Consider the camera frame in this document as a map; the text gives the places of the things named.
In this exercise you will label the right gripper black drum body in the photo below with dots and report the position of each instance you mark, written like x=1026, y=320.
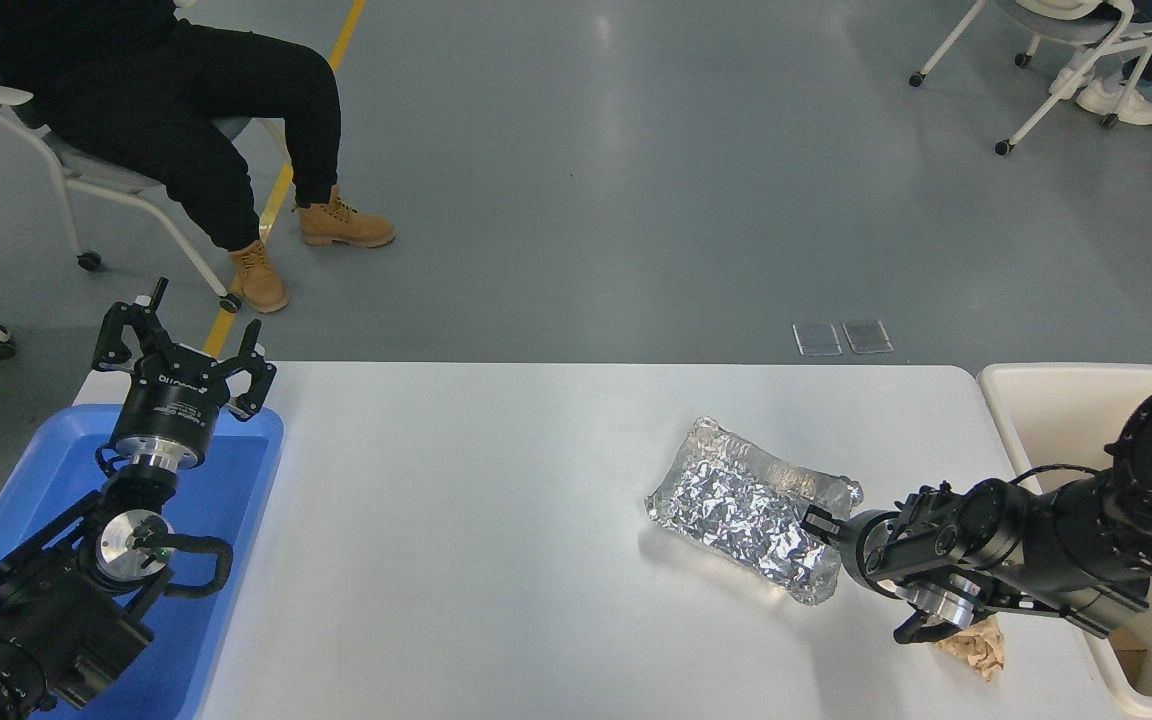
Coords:
x=858, y=550

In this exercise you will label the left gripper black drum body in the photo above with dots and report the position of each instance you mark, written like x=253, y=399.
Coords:
x=171, y=405

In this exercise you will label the silver foil tray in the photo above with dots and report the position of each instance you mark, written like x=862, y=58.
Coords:
x=736, y=505

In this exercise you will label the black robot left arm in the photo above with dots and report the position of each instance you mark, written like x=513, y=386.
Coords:
x=56, y=610

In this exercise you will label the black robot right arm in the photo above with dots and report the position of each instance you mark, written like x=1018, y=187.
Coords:
x=1086, y=540

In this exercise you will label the clear floor plate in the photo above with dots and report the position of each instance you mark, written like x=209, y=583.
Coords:
x=866, y=337
x=817, y=339

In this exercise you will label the blue plastic tray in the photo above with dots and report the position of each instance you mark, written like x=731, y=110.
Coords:
x=226, y=500

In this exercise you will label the crumpled tan paper ball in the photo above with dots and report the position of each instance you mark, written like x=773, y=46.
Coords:
x=981, y=650

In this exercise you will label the large pale bin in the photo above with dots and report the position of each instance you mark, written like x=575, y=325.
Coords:
x=1046, y=410

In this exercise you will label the seated person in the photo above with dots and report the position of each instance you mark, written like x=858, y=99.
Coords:
x=186, y=100

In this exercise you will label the brown cardboard piece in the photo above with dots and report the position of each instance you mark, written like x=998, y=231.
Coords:
x=1131, y=655

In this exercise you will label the person with white shoes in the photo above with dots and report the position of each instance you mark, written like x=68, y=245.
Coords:
x=1121, y=102

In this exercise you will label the white frame chair grey seat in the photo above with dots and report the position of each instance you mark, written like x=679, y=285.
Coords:
x=96, y=172

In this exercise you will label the white frame chair on castors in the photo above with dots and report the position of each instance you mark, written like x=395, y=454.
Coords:
x=1066, y=25

